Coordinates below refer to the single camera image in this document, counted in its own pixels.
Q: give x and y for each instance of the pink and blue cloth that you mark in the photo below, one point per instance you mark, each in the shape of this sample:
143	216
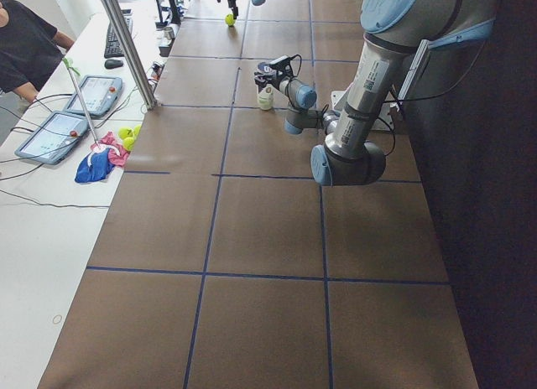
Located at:
97	165

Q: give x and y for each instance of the man in black shirt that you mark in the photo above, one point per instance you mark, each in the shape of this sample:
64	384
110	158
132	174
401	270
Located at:
31	49

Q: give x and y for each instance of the small metal cup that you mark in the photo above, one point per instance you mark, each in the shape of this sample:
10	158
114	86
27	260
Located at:
168	33

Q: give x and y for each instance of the blue teach pendant far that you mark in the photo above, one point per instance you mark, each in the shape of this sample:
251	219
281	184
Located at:
99	93

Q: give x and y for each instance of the black computer mouse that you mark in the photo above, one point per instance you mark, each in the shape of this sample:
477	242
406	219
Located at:
112	63

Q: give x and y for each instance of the blue teach pendant near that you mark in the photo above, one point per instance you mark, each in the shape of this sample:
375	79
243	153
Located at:
54	138

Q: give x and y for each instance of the grabber stick white rod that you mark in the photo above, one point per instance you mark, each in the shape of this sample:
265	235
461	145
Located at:
73	73

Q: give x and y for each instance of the spare yellow tennis ball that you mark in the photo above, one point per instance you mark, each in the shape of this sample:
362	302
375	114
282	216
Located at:
125	132

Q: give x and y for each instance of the aluminium frame post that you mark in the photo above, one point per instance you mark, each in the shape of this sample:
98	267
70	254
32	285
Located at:
138	72

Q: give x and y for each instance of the Roland Garros yellow tennis ball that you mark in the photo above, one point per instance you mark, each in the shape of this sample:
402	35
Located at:
230	20

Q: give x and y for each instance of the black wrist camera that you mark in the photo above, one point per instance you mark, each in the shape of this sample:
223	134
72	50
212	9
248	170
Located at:
280	63

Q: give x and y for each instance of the Wilson tennis ball can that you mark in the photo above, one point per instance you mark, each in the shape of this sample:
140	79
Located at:
266	96

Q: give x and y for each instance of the blue teach pendant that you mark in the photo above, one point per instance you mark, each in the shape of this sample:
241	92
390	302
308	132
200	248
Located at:
99	93
54	138

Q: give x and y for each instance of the black keyboard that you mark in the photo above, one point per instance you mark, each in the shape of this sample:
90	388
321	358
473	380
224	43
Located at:
113	48

